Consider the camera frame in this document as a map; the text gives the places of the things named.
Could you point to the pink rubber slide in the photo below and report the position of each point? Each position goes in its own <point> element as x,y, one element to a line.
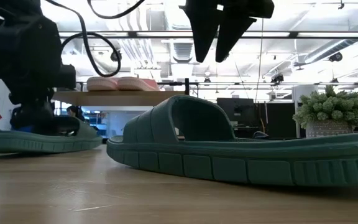
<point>135,84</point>
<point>101,84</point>

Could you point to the black ceiling spotlight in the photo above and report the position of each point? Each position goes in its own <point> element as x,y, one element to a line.
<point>277,79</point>
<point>116,56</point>
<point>335,57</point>

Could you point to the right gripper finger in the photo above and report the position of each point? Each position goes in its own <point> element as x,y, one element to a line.
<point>228,34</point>
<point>204,34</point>

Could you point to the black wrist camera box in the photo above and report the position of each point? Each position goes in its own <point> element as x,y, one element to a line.
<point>67,76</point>

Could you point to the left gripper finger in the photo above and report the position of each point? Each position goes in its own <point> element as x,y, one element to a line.
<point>43,115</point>
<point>22,115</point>

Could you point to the potted green succulent plant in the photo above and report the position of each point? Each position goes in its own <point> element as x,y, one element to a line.
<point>331,109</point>

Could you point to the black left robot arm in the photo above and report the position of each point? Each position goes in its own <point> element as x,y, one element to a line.
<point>8,7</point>

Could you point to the person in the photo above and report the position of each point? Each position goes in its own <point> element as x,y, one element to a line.
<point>73,112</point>

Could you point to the black computer monitor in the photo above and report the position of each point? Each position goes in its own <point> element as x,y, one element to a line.
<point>235,110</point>

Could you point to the green rubber slide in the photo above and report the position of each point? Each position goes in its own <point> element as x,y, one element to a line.
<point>42,143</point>
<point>228,168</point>

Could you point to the wooden shelf with black frame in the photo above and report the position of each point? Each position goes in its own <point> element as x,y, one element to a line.
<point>120,98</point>

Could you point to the black metal rig frame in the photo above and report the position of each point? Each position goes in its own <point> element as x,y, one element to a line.
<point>166,34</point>

